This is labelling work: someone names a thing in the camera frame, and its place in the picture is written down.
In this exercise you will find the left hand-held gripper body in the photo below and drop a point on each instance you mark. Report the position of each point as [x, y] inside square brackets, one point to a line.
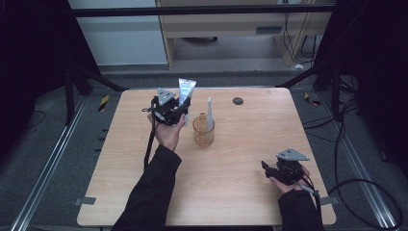
[166, 110]

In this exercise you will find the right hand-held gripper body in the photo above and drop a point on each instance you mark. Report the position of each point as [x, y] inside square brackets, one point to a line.
[288, 168]

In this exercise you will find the silver toothpaste tube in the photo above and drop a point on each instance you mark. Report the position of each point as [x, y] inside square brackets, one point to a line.
[187, 87]

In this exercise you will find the white electric toothbrush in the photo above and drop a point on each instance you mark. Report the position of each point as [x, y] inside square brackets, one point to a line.
[209, 112]

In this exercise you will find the amber transparent cup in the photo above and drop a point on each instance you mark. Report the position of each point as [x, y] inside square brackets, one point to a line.
[203, 136]

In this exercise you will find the person's right hand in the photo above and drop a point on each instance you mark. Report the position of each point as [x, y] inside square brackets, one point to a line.
[288, 188]

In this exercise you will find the person's left hand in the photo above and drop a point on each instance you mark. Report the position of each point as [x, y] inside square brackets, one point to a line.
[167, 134]

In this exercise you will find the grey round table grommet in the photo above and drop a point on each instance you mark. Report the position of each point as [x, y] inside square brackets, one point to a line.
[238, 101]

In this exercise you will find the grey tape strip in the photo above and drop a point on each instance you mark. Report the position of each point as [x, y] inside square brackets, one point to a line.
[330, 200]
[85, 200]

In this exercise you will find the yellow black floor tape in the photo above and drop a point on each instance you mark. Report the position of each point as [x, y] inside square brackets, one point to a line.
[311, 99]
[103, 103]

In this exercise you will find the white cabinet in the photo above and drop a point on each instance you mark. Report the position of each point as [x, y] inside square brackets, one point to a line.
[122, 41]

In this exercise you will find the light wooden desk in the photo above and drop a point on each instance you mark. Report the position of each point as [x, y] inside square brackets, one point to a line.
[224, 27]

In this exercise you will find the black metal stand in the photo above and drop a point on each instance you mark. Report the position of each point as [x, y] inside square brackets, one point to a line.
[335, 89]
[69, 96]

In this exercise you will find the black curtain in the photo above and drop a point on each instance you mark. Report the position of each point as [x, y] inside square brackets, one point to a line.
[378, 48]
[32, 48]

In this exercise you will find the aluminium floor rail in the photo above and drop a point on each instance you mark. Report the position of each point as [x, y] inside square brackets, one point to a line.
[369, 189]
[41, 179]

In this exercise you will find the black horizontal frame bar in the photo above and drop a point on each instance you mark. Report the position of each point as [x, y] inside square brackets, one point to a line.
[192, 11]

